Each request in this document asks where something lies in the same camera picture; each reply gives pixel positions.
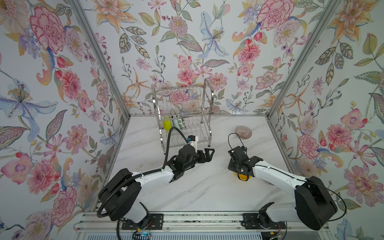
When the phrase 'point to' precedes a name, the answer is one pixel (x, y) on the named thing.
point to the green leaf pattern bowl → (181, 123)
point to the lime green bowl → (167, 124)
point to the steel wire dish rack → (183, 112)
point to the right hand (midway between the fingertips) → (231, 164)
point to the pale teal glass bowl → (176, 124)
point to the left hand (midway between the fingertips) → (211, 153)
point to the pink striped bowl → (244, 132)
